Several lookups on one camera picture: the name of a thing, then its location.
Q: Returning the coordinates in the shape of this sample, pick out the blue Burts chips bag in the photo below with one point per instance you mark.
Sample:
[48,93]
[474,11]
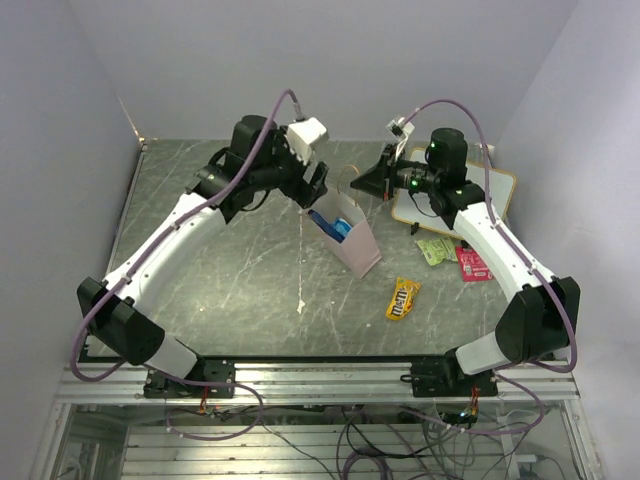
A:
[328,228]

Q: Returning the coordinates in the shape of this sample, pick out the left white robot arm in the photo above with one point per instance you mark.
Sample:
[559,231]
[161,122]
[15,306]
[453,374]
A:
[261,157]

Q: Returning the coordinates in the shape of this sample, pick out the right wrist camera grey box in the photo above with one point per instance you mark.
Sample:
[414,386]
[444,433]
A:
[401,129]

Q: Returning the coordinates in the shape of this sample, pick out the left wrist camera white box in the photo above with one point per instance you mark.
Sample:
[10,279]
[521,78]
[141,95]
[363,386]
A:
[303,136]

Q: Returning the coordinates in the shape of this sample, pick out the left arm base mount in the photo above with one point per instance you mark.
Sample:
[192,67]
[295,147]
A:
[218,374]

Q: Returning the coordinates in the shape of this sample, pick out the aluminium frame rail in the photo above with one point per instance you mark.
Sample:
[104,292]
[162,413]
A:
[308,384]

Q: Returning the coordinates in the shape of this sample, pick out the green snack packet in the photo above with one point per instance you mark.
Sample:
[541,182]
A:
[438,250]

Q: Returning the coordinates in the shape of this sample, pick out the white paper bag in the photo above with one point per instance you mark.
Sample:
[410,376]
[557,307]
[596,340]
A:
[359,251]

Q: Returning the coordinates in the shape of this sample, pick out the yellow M&M's packet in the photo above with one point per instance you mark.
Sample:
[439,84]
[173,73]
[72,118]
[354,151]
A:
[403,298]

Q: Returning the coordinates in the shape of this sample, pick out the red snack packet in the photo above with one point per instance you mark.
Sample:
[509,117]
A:
[473,268]

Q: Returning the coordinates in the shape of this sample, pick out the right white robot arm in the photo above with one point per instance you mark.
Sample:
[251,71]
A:
[542,310]

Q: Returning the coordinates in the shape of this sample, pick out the blue cookie snack packet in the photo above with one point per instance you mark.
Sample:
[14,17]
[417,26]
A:
[341,227]

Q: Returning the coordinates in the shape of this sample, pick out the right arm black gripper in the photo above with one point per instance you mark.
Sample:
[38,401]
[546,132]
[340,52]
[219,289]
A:
[381,180]

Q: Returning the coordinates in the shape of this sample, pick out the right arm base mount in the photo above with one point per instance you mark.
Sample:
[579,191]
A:
[441,376]

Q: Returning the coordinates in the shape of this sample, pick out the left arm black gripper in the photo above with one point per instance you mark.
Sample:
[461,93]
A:
[303,193]

